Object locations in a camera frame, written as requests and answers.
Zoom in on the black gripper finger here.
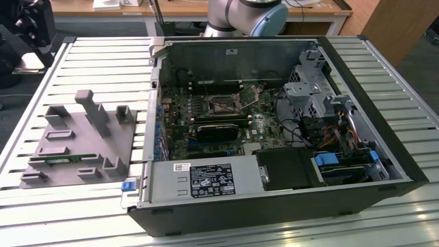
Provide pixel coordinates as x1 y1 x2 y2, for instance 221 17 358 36
13 15 37 51
33 23 55 65

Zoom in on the thin wire locking lever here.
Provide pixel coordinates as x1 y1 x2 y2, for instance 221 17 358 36
238 96 260 112
201 76 210 100

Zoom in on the CPU socket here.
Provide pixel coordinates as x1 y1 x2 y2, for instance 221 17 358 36
203 94 240 115

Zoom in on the plain white box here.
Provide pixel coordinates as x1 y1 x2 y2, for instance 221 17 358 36
91 0 121 11

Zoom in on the wooden desk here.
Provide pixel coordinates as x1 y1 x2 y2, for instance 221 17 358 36
50 0 353 37

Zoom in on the grey parts rack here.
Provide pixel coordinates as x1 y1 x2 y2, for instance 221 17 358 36
18 89 138 190

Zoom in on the green RAM stick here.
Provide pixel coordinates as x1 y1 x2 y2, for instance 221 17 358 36
29 153 95 164

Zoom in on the black RAM stick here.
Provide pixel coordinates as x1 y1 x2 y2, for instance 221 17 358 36
193 119 249 127
195 115 248 121
190 80 240 88

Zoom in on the black graphics card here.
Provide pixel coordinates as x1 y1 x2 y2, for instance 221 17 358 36
194 125 238 142

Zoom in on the grey power supply unit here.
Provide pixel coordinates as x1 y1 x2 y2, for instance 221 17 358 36
135 156 266 206

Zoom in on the green motherboard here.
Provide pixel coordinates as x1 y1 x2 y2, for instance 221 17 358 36
158 82 288 160

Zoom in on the silver chipset heatsink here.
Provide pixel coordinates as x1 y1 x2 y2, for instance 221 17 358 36
241 143 262 155

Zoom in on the silver metal drive cage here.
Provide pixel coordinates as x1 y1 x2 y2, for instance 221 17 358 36
282 50 358 121

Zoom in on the black plastic drive cover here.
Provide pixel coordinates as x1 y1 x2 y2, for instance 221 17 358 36
254 148 325 191

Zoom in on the black open PC case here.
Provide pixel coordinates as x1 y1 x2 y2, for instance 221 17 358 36
126 35 429 237

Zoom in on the blue disk carrier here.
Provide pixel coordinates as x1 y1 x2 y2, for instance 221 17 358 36
313 153 340 168

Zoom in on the wooden cabinet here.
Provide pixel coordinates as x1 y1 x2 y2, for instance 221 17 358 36
358 0 439 66

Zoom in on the silver metal handle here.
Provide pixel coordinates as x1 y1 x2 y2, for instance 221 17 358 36
258 166 272 184

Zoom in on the coloured power wire bundle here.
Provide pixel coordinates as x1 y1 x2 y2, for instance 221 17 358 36
316 110 362 151

